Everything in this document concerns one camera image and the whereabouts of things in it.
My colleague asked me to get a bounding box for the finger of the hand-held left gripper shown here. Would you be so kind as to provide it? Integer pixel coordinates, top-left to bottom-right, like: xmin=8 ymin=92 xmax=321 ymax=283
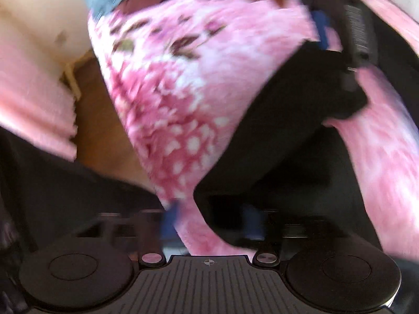
xmin=339 ymin=0 xmax=373 ymax=93
xmin=310 ymin=8 xmax=333 ymax=50

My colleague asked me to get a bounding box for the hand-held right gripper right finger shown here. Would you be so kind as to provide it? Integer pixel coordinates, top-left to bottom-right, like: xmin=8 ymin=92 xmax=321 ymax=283
xmin=240 ymin=203 xmax=331 ymax=266

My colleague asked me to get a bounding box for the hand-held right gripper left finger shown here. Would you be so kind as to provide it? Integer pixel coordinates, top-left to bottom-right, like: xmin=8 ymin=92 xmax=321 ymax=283
xmin=79 ymin=208 xmax=180 ymax=267

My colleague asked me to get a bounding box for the black garment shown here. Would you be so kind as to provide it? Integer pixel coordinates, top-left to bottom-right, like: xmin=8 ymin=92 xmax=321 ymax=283
xmin=193 ymin=41 xmax=369 ymax=247

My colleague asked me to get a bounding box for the dark cloth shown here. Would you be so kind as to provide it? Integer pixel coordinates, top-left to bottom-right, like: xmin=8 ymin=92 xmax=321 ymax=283
xmin=0 ymin=126 xmax=166 ymax=301

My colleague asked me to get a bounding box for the pink floral blanket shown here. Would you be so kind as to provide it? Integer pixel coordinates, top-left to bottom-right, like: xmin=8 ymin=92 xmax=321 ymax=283
xmin=87 ymin=0 xmax=419 ymax=260

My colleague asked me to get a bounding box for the pale pink quilted cloth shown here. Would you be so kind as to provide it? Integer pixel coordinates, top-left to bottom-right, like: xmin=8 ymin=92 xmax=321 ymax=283
xmin=0 ymin=37 xmax=78 ymax=162

